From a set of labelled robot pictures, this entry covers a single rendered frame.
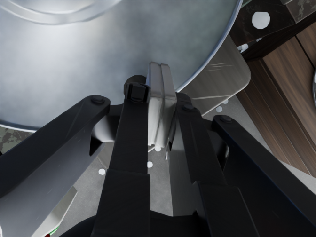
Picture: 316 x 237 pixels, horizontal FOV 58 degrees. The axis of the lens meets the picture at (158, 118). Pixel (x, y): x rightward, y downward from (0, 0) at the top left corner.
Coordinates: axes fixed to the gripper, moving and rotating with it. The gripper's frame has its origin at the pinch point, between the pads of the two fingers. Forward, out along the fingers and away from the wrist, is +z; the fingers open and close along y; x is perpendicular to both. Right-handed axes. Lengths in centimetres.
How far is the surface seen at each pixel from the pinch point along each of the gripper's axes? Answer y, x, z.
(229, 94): 5.9, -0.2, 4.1
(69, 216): -17, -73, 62
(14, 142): -14.9, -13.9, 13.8
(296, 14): 18.4, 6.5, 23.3
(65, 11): -7.2, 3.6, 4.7
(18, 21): -10.5, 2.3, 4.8
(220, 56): 4.7, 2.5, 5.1
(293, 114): 38, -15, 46
